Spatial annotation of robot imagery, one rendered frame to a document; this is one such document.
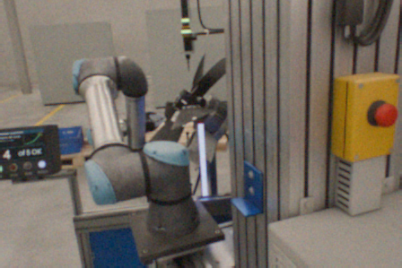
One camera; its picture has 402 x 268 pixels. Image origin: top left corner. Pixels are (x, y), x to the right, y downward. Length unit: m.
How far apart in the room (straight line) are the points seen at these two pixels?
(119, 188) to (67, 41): 8.14
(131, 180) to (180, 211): 0.16
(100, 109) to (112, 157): 0.19
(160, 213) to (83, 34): 8.05
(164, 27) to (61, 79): 3.21
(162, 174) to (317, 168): 0.39
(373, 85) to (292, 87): 0.12
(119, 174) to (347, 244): 0.51
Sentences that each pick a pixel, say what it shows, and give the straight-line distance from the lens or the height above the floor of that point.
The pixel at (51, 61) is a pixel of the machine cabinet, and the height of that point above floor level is 1.09.
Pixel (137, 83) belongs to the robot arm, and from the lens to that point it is 1.16.
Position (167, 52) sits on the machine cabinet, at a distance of 7.11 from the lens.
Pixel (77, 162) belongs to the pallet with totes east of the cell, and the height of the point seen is 0.06.
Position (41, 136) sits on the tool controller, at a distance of 1.36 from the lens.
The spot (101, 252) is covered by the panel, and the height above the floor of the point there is 0.67.
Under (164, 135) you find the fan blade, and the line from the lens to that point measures 1.76.
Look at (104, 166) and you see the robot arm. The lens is 0.84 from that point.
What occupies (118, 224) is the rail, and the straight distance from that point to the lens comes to 1.50.
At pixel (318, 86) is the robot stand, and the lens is 0.57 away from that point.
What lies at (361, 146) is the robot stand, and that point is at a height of 1.36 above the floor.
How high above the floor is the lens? 1.55
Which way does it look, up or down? 15 degrees down
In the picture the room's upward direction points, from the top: 4 degrees counter-clockwise
